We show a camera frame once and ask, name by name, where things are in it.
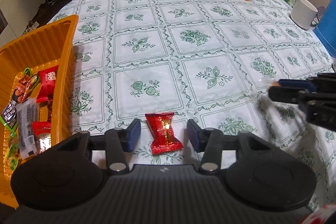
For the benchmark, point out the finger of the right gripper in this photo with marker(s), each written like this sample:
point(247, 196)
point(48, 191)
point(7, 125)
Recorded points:
point(321, 83)
point(291, 95)

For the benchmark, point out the yellow green candy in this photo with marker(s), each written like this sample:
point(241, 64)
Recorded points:
point(12, 156)

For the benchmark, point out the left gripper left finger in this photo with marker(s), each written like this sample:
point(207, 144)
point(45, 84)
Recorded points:
point(119, 141)

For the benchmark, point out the floral green white tablecloth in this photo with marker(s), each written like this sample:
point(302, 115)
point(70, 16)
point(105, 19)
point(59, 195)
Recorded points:
point(200, 59)

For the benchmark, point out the blue thermos jug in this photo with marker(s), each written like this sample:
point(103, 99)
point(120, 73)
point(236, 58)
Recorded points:
point(326, 29)

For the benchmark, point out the large red snack pack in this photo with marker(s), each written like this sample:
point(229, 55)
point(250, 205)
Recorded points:
point(48, 81)

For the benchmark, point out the white mug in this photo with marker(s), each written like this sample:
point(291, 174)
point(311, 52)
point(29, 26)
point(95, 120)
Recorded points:
point(303, 13)

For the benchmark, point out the green orange snack packet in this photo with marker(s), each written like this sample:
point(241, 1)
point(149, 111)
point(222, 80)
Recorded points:
point(22, 91)

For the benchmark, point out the clear brown candy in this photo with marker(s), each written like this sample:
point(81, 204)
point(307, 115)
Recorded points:
point(266, 82)

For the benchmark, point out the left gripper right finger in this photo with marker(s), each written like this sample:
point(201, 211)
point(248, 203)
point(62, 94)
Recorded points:
point(208, 141)

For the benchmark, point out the small red candy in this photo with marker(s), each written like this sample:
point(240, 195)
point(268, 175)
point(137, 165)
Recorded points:
point(164, 139)

